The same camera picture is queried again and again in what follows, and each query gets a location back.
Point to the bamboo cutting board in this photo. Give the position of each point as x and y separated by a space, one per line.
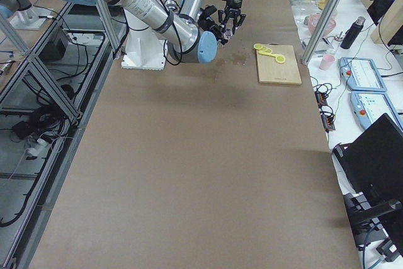
271 72

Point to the yellow plastic spoon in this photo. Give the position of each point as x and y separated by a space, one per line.
270 55

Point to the black laptop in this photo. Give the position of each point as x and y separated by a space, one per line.
373 166

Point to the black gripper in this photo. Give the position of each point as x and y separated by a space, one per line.
218 33
233 0

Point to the black monitor stand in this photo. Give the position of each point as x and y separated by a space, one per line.
371 225

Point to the upper teach pendant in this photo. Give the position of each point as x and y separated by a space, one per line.
361 74

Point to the teach pendant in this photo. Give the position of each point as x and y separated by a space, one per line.
369 106
361 74

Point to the aluminium frame post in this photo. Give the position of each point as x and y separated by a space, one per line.
317 35

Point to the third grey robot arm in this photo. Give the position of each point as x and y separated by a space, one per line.
9 7

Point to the pink cup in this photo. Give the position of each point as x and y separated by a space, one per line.
326 62

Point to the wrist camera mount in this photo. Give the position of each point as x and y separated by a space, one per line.
207 12

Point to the white power strip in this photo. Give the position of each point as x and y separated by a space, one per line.
34 147

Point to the black power box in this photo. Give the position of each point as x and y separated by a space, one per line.
55 48

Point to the clear glass shaker cup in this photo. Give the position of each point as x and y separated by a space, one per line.
224 40

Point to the steel double jigger measuring cup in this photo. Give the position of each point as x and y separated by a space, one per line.
227 33

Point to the lower teach pendant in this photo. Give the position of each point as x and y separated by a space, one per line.
369 106

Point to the black water bottle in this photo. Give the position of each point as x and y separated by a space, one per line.
353 33

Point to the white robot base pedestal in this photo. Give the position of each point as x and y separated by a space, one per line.
143 49

